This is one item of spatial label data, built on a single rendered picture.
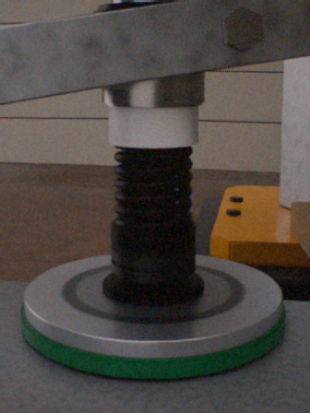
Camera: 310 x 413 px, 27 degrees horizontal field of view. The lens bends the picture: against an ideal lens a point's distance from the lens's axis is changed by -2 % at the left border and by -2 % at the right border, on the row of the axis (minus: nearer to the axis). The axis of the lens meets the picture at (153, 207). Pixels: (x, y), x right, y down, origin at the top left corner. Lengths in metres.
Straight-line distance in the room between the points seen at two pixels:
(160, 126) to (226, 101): 6.01
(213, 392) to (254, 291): 0.12
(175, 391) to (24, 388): 0.10
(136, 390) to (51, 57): 0.23
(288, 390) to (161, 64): 0.24
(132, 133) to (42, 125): 6.55
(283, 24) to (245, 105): 5.99
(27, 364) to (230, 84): 6.05
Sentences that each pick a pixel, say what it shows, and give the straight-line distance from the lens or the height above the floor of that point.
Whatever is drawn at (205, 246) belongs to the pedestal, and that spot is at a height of 0.74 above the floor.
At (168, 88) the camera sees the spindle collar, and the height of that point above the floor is 1.04.
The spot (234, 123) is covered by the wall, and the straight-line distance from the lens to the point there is 6.48.
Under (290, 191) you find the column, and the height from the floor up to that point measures 0.82.
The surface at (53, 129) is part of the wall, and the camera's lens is 6.98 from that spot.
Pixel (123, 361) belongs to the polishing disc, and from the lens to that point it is 0.44.
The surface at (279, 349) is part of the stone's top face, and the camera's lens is 0.51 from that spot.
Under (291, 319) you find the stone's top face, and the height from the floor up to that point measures 0.84.
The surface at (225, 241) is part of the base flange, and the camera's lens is 1.04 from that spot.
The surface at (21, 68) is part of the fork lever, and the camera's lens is 0.44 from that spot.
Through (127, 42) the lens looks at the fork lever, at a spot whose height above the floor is 1.07.
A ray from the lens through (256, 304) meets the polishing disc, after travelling 0.51.
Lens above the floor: 1.05
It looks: 13 degrees down
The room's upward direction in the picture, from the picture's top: straight up
